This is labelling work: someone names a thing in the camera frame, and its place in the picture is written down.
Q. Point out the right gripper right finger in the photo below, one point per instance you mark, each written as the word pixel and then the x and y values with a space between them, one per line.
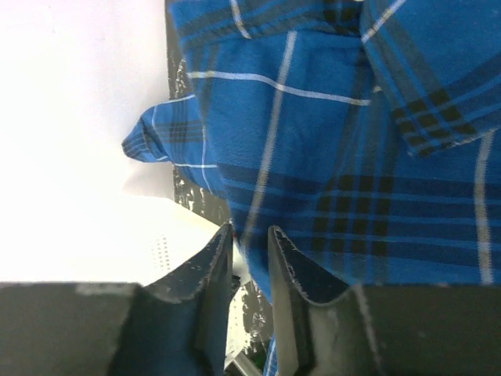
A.
pixel 324 326

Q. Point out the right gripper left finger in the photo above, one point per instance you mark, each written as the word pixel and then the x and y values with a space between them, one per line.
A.
pixel 174 326

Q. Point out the blue plaid shirt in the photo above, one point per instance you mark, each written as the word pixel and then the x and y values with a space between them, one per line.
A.
pixel 368 131

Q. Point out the white plastic basket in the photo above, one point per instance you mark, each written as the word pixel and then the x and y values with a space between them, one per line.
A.
pixel 173 232

